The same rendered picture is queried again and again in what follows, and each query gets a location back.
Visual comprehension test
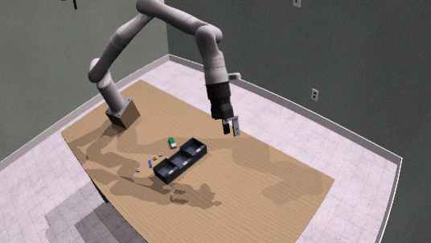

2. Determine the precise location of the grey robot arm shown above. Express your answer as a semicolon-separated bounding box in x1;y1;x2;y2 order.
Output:
88;0;225;113

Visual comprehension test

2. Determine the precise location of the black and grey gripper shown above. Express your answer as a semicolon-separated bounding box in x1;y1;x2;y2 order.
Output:
204;67;241;137

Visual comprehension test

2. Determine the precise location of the green and white eraser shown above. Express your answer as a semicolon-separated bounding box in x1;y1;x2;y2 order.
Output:
168;137;177;149

